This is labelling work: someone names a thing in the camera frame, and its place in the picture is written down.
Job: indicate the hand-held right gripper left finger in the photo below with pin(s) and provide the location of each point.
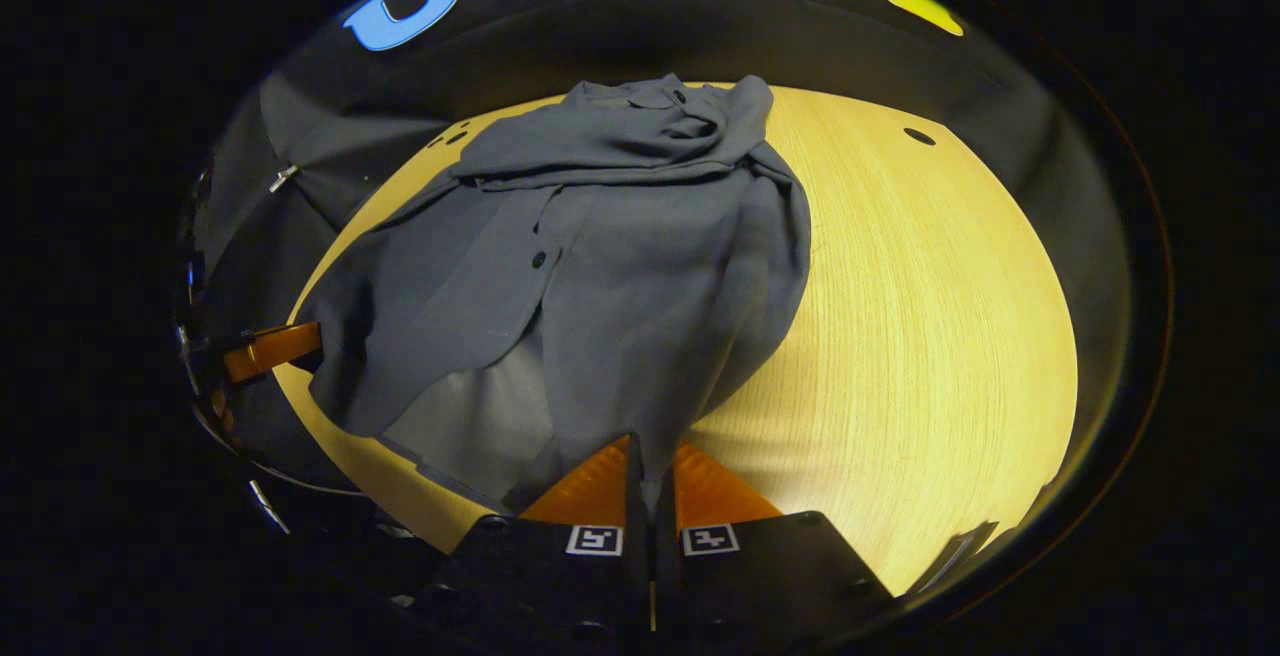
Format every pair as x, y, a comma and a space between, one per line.
636, 586

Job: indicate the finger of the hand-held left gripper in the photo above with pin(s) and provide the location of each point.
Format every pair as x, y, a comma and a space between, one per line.
270, 349

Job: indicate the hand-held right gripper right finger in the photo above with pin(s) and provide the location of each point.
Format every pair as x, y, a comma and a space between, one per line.
668, 586

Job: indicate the grey button shirt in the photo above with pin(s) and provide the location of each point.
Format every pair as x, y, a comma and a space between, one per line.
620, 286

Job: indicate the small silver clip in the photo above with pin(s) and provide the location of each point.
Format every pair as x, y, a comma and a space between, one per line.
283, 177

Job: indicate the black backdrop cloth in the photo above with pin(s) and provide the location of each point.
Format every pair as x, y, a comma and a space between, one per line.
600, 26

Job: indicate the black table bracket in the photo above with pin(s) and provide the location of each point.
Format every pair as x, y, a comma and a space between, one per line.
960, 554

